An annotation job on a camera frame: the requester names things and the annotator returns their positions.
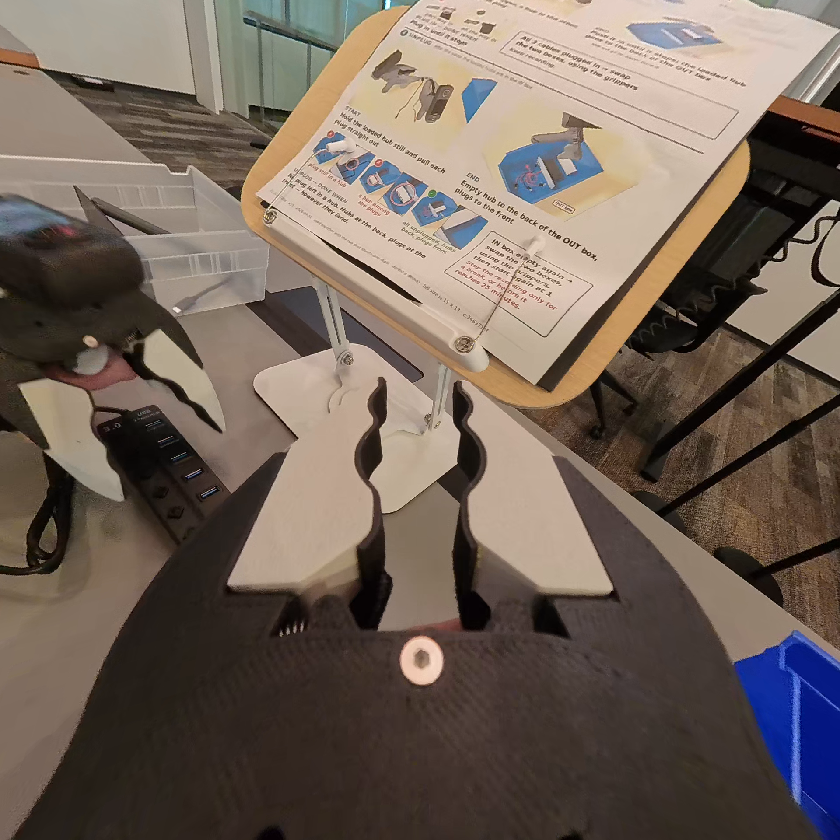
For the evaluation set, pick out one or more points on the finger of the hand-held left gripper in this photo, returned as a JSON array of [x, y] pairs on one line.
[[66, 433], [181, 381]]

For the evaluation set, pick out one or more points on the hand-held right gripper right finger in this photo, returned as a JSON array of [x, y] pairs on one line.
[[538, 525]]

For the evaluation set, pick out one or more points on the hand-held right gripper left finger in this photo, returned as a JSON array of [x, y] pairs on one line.
[[295, 525]]

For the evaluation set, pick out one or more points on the black usb hub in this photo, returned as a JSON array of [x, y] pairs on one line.
[[164, 473]]

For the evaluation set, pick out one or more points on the clear plastic bin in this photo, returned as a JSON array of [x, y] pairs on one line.
[[197, 250]]

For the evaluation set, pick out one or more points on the blue plastic bin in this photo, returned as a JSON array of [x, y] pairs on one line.
[[794, 735]]

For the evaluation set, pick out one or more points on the printed instruction sheet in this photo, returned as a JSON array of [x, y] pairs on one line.
[[565, 171]]

